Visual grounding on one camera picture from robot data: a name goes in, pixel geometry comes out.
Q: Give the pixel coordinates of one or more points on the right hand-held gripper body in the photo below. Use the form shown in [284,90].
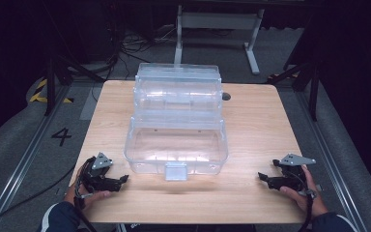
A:
[293,160]

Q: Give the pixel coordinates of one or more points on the metal floor rail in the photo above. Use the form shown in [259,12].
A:
[22,161]
[328,151]

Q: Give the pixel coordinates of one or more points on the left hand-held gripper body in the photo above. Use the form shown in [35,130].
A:
[101,161]

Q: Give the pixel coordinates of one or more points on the person's right hand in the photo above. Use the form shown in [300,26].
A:
[309,199]

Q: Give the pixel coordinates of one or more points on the black tripod stand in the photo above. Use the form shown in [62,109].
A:
[50,87]
[314,93]

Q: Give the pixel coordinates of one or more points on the clear plastic storage box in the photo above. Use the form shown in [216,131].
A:
[177,129]

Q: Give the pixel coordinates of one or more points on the person's left hand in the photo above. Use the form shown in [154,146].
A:
[91,196]

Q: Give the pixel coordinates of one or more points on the white metal stand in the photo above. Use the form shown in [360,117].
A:
[217,21]

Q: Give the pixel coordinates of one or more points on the grey table grommet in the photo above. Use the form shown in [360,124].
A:
[227,96]

